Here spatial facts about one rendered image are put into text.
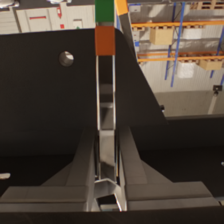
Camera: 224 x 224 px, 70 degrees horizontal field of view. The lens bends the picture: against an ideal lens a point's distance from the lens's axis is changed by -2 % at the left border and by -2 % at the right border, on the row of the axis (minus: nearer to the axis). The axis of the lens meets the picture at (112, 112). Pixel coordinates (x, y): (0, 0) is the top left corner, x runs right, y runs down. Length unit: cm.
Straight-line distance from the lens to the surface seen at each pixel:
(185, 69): 899
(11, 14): 1021
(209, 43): 1084
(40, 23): 970
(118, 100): 19
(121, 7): 21
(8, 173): 28
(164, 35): 823
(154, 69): 1000
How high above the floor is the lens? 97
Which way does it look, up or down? 32 degrees up
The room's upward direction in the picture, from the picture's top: 177 degrees clockwise
